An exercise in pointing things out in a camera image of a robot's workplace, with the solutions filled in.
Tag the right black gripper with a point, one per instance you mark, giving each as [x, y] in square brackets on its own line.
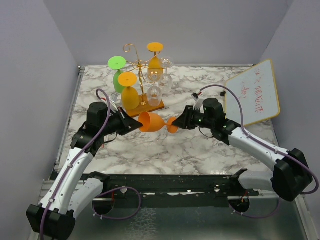
[185, 120]

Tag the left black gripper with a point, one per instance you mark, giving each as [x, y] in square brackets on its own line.
[128, 124]

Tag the orange plastic wine glass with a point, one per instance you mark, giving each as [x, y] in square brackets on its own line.
[152, 122]

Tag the yellow plastic glass back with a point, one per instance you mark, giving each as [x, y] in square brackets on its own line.
[129, 96]

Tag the yellow plastic glass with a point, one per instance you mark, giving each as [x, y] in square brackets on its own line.
[129, 96]
[154, 64]

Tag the clear wine glass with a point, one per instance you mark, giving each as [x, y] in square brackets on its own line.
[154, 93]
[166, 83]

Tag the yellow plastic glass front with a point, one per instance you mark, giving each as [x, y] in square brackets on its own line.
[154, 64]

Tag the green plastic wine glass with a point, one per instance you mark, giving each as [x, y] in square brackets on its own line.
[117, 63]

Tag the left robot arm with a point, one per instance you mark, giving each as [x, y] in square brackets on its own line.
[55, 215]

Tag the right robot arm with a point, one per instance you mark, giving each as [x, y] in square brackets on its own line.
[288, 176]

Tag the small whiteboard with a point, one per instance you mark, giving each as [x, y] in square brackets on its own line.
[256, 90]

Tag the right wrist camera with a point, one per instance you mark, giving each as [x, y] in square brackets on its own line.
[198, 101]

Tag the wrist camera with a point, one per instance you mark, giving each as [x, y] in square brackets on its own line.
[114, 103]
[198, 101]

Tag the gold wire glass rack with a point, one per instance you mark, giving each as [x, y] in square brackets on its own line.
[140, 68]

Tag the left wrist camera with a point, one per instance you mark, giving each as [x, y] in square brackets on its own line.
[114, 103]

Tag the black metal base frame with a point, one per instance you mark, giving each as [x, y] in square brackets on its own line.
[169, 191]

